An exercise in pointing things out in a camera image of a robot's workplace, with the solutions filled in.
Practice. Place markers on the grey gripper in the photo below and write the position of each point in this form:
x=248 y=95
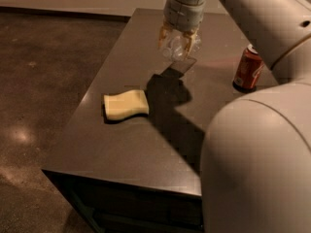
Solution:
x=183 y=16

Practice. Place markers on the clear plastic water bottle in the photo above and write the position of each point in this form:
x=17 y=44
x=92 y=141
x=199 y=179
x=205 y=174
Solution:
x=173 y=46

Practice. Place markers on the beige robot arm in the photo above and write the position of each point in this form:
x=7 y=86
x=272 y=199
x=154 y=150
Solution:
x=256 y=157

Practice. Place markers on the yellow sponge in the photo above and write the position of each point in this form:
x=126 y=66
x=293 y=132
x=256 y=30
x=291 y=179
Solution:
x=127 y=104

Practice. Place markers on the red soda can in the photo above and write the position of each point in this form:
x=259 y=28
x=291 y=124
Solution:
x=248 y=71

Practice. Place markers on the dark cabinet under table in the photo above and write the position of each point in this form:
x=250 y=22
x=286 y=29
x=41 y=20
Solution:
x=109 y=207

